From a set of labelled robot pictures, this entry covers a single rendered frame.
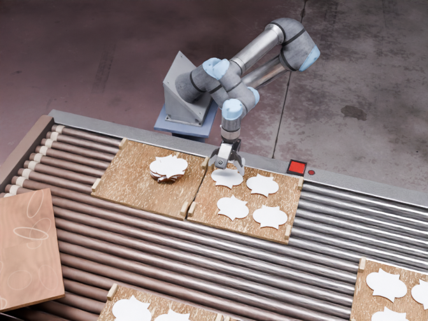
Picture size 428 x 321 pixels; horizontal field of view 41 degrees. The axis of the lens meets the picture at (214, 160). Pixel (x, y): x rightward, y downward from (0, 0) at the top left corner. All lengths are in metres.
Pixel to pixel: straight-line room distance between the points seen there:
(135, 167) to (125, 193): 0.15
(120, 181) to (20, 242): 0.51
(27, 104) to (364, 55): 2.68
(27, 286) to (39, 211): 0.33
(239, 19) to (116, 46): 1.11
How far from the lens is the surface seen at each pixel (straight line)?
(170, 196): 2.39
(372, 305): 2.17
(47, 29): 5.26
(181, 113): 2.77
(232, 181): 2.43
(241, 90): 2.23
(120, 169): 2.52
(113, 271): 2.21
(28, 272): 2.13
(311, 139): 4.06
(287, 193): 2.42
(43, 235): 2.21
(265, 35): 2.38
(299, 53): 2.46
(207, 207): 2.35
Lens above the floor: 2.74
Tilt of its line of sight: 45 degrees down
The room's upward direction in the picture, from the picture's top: 1 degrees clockwise
